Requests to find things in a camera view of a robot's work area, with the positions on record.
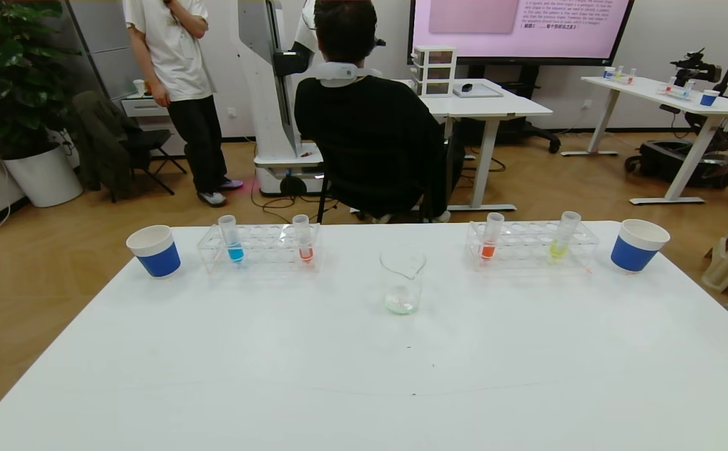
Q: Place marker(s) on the blue pigment test tube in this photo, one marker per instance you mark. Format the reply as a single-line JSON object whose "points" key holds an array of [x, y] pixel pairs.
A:
{"points": [[234, 248]]}

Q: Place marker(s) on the yellow pigment test tube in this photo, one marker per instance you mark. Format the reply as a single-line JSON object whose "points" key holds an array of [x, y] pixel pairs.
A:
{"points": [[559, 248]]}

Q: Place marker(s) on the orange pigment test tube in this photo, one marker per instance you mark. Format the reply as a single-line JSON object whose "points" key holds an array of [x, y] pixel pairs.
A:
{"points": [[305, 250], [488, 249]]}

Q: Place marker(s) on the clear glass beaker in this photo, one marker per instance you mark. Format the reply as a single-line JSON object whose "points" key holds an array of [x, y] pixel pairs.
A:
{"points": [[401, 302]]}

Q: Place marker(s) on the clear acrylic test tube rack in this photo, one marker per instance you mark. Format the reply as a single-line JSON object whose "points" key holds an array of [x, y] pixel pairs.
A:
{"points": [[520, 248], [270, 252]]}

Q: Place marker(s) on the small test tube rack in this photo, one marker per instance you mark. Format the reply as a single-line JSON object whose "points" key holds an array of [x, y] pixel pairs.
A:
{"points": [[678, 89], [626, 76]]}

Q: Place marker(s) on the white desk with test tubes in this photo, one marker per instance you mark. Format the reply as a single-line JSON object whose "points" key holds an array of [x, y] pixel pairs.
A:
{"points": [[652, 91]]}

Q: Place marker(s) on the black office chair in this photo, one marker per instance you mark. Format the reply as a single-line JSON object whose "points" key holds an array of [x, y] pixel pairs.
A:
{"points": [[321, 203]]}

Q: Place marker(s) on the seated person in black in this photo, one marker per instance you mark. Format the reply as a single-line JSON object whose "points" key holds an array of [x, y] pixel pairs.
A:
{"points": [[370, 125]]}

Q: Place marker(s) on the white neck band device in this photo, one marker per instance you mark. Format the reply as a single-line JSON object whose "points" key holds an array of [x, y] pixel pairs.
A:
{"points": [[339, 73]]}

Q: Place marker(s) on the white robot tower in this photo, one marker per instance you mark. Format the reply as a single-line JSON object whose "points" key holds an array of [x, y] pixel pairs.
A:
{"points": [[270, 94]]}

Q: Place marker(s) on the white desktop drawer organiser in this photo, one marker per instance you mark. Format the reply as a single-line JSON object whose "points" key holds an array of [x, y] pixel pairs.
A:
{"points": [[436, 72]]}

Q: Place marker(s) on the grey tablet pad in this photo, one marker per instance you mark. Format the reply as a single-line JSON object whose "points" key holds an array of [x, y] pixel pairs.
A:
{"points": [[480, 91]]}

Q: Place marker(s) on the white desk with drawers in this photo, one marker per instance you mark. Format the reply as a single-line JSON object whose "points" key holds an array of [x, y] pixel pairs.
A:
{"points": [[495, 105]]}

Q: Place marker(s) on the black display stand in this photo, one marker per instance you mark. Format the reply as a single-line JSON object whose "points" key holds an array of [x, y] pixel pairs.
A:
{"points": [[527, 129]]}

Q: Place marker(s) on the blue white paper cup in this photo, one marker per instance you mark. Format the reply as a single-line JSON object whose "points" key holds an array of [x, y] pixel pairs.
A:
{"points": [[158, 258], [633, 252]]}

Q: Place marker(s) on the black folding chair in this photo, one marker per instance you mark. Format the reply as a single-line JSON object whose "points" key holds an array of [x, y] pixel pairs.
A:
{"points": [[145, 141]]}

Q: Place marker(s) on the white drawer cabinet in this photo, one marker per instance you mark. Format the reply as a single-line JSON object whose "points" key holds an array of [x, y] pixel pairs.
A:
{"points": [[141, 108]]}

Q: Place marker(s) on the standing person white t-shirt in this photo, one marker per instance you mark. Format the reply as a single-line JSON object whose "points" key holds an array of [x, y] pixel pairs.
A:
{"points": [[176, 56]]}

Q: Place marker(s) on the small white paper cup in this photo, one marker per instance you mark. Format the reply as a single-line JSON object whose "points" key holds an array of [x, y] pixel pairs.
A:
{"points": [[139, 88]]}

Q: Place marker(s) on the olive green jacket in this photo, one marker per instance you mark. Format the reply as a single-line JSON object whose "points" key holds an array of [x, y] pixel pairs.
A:
{"points": [[98, 138]]}

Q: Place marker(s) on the black mobile robot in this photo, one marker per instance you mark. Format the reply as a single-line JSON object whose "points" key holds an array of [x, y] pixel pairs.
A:
{"points": [[671, 161]]}

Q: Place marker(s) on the white plant pot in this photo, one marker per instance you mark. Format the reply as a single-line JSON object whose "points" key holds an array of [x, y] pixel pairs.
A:
{"points": [[44, 178]]}

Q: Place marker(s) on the green leafy plant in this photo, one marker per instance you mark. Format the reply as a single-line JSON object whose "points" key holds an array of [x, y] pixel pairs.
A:
{"points": [[7, 62]]}

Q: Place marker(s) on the large wall display screen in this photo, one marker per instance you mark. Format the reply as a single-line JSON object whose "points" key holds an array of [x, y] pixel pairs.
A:
{"points": [[527, 34]]}

